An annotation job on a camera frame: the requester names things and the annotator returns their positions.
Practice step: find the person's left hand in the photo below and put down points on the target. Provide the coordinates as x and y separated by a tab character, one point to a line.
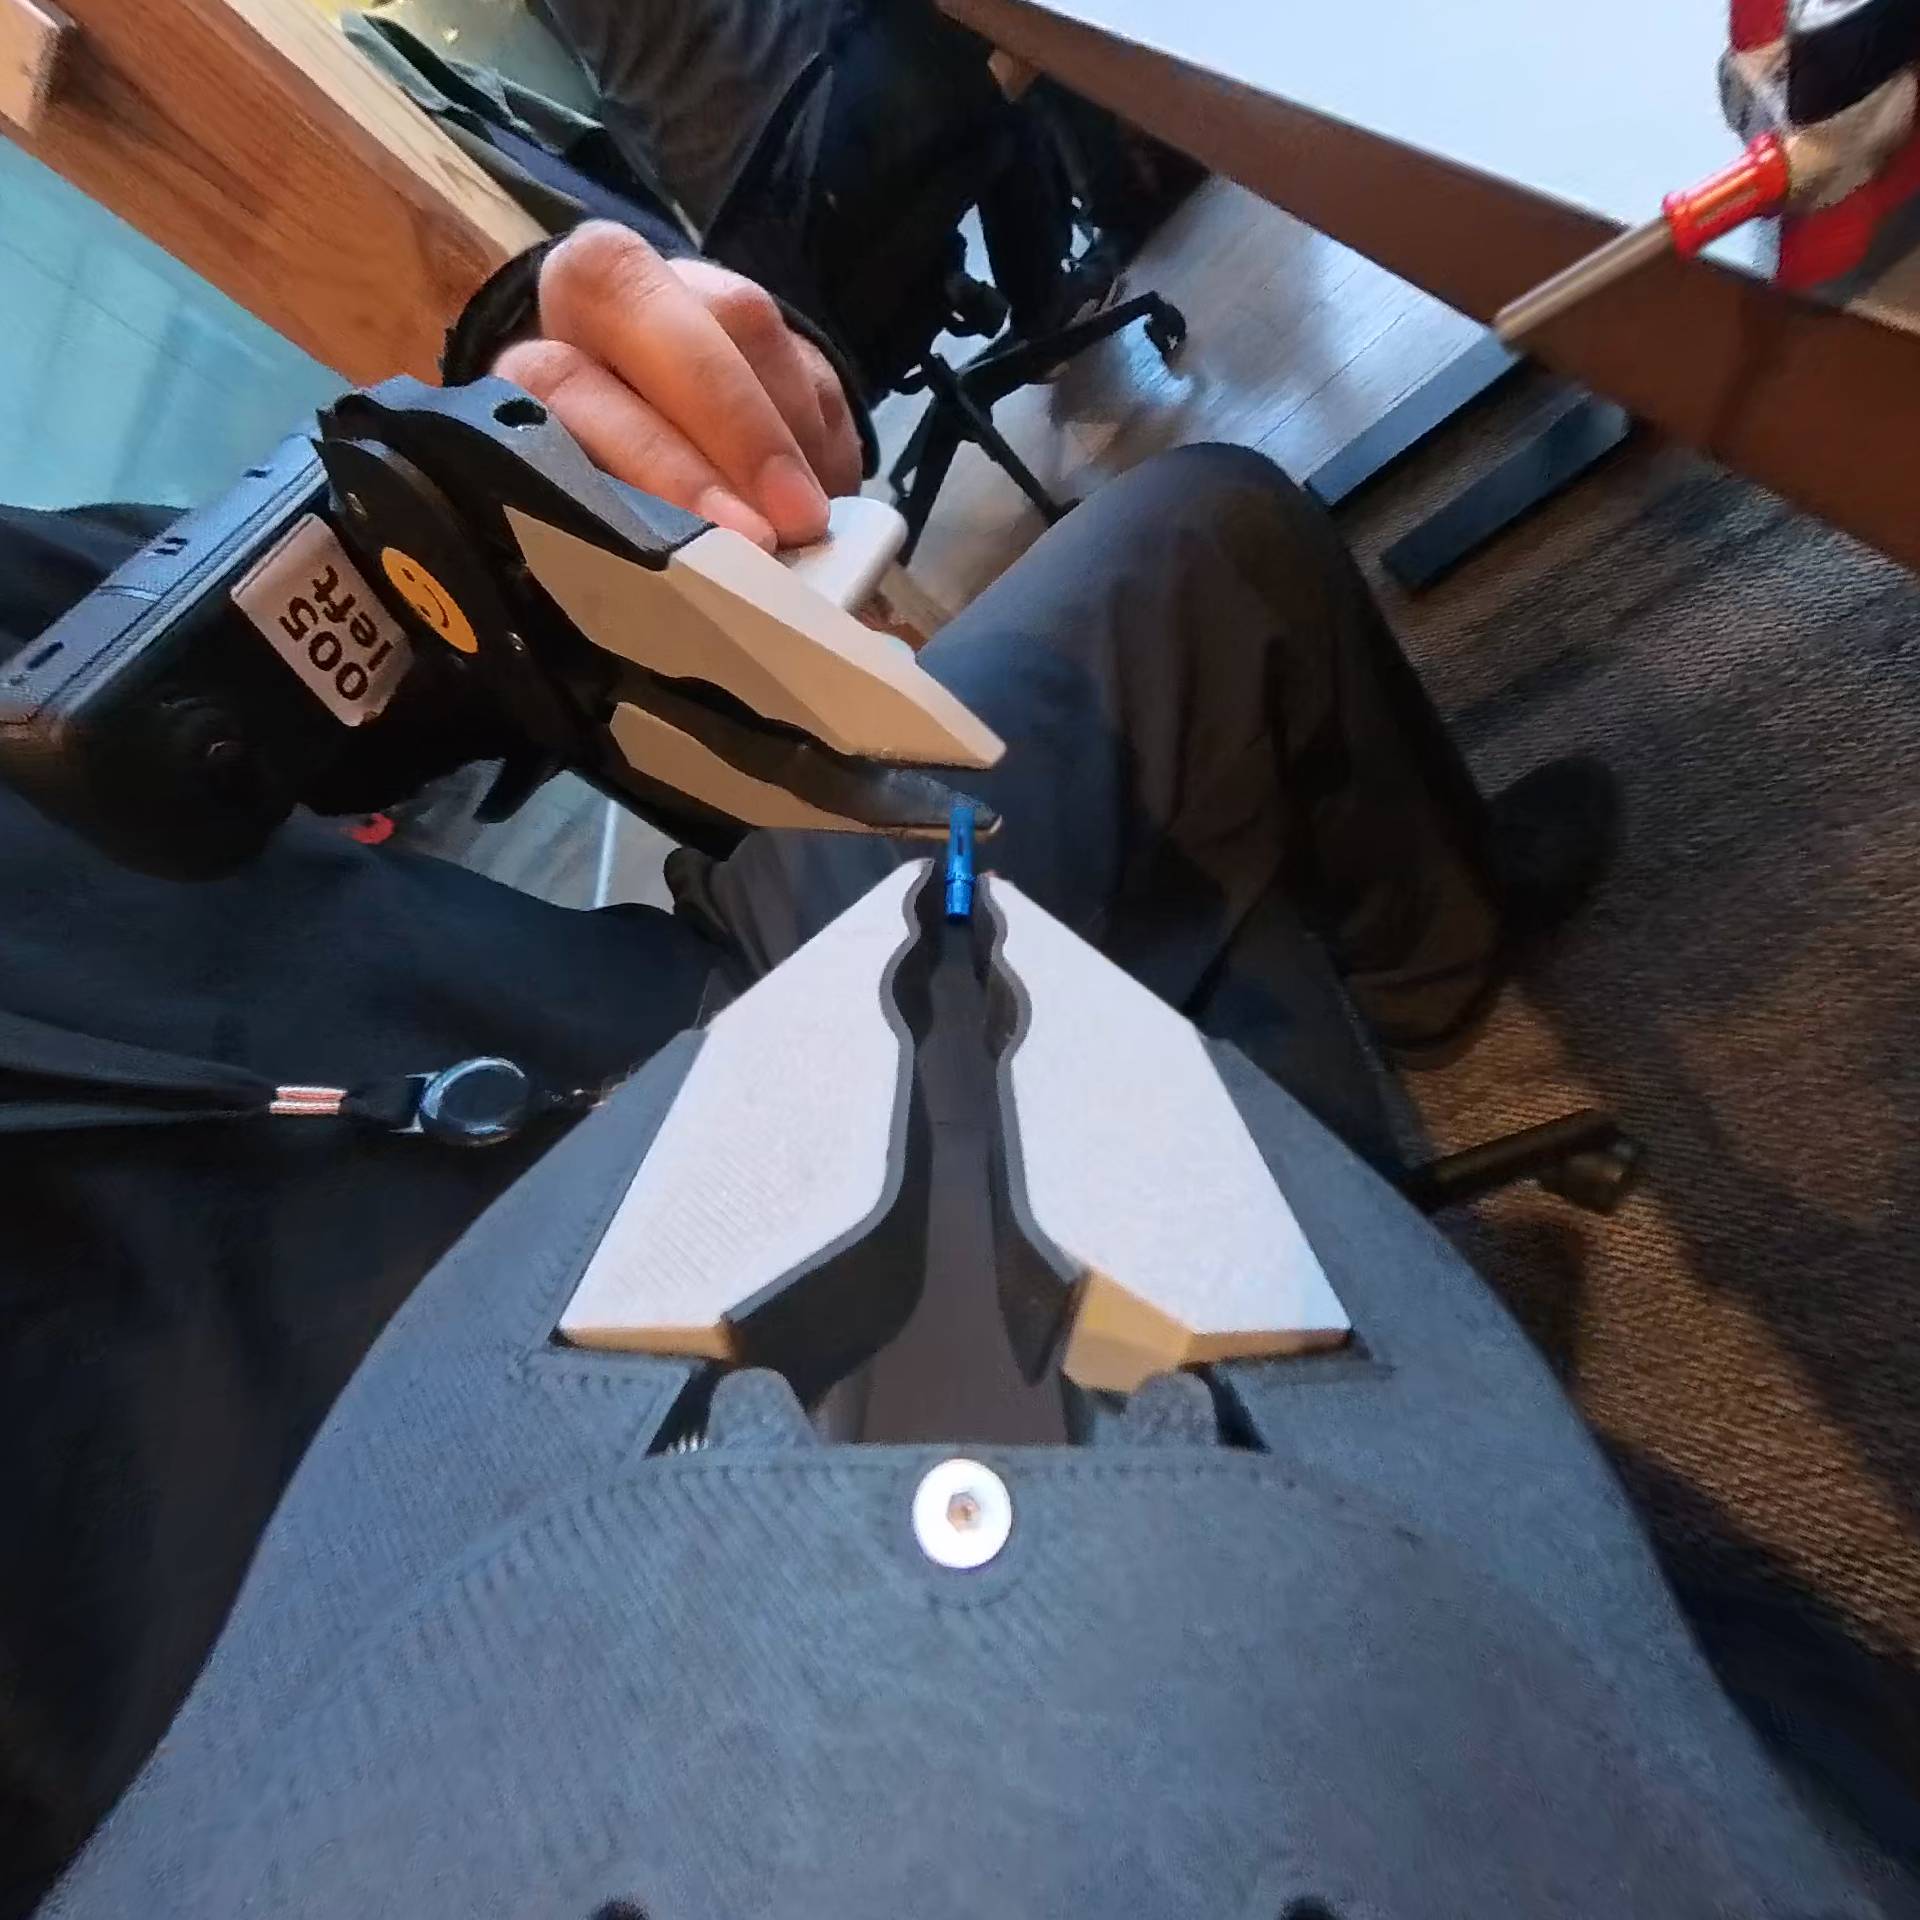
675	376

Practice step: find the blue toy connector pin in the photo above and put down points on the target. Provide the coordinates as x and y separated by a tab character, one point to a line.
960	884

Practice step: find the wooden beam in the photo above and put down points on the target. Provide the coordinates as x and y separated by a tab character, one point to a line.
226	151

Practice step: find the black badge reel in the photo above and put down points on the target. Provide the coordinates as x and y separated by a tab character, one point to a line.
473	1102

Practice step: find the toy brick race car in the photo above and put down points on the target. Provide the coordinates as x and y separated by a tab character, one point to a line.
1845	225

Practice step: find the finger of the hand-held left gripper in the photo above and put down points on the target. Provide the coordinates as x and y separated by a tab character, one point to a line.
841	676
691	757

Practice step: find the office chair base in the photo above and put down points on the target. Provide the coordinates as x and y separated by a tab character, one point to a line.
983	426

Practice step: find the black chair lever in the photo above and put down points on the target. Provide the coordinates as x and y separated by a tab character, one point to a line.
1575	1164

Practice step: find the person's black jacket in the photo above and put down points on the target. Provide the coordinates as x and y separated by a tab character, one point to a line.
226	1275

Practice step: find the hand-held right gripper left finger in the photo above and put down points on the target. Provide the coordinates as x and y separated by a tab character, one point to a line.
765	1171

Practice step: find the black desk foot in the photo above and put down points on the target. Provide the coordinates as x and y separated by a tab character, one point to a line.
1499	481

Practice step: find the person's dark shoe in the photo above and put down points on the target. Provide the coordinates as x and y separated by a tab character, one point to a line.
1555	841

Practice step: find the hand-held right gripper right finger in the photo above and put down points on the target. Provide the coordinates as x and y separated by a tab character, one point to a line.
1172	1184

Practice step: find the person's trousers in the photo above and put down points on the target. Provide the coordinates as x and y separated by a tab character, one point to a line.
1199	676

